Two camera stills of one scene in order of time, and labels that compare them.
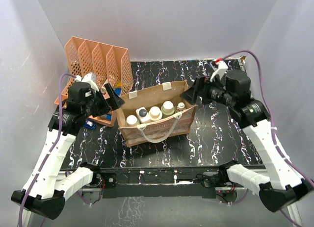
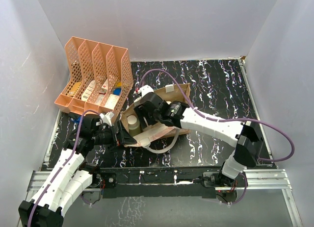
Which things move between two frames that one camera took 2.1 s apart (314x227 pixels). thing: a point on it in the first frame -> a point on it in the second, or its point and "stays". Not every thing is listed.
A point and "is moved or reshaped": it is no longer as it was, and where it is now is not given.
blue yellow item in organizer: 118,88 stays
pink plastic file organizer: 110,64 stays
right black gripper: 201,85 -> 140,113
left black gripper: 105,108 -> 126,138
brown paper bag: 178,125 is moved or reshaped
